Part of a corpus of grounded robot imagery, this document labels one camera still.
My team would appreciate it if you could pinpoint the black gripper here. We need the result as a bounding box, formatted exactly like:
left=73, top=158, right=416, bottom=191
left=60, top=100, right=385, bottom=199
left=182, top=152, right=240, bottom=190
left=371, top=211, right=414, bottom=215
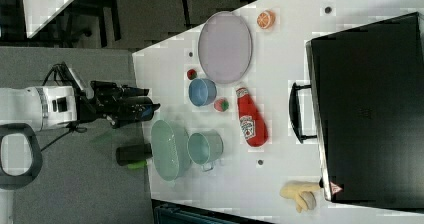
left=77, top=81, right=160, bottom=128

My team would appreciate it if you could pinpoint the red ketchup bottle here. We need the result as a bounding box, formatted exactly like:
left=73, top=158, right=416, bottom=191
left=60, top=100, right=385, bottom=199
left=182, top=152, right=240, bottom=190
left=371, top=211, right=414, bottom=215
left=236, top=86, right=269, bottom=148

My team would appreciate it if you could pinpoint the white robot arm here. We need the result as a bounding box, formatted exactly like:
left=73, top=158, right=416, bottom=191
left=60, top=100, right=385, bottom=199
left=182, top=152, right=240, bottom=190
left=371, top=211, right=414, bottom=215
left=1, top=81, right=160, bottom=190

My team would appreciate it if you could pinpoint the black cylinder cup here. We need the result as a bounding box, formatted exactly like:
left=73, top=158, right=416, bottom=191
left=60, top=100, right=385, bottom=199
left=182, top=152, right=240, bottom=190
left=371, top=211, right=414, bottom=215
left=115, top=145, right=152, bottom=166

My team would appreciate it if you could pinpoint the blue bowl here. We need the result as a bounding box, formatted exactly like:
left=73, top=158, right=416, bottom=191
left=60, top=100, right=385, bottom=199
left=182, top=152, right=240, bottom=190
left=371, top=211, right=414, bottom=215
left=189, top=78, right=217, bottom=107

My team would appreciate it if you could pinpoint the red green strawberry toy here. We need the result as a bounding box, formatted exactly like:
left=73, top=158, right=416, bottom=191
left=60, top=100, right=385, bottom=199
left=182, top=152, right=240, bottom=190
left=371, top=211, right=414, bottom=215
left=214, top=98, right=229, bottom=112

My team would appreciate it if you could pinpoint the green metal pot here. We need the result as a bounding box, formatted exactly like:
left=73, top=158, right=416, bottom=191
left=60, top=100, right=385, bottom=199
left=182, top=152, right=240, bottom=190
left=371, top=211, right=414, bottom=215
left=187, top=130, right=223, bottom=172

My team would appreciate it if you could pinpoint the grey round plate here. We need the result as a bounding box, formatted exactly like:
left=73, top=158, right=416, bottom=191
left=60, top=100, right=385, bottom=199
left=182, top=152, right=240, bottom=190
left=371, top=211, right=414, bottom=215
left=198, top=11, right=252, bottom=85

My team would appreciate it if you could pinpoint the white side table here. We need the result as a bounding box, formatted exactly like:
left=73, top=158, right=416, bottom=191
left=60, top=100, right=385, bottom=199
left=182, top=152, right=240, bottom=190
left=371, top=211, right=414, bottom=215
left=22, top=0, right=74, bottom=38

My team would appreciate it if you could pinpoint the yellow glove toy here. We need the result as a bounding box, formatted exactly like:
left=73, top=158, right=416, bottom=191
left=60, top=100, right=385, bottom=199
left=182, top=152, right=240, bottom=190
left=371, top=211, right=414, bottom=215
left=279, top=181, right=321, bottom=213

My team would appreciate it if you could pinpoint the black toaster oven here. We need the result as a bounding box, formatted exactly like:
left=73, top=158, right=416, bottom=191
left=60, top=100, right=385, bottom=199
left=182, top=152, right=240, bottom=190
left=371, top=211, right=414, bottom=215
left=305, top=12, right=424, bottom=213

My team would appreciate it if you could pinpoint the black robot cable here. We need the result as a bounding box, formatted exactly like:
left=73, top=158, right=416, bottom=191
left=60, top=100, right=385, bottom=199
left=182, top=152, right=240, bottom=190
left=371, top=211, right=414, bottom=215
left=39, top=63, right=88, bottom=153

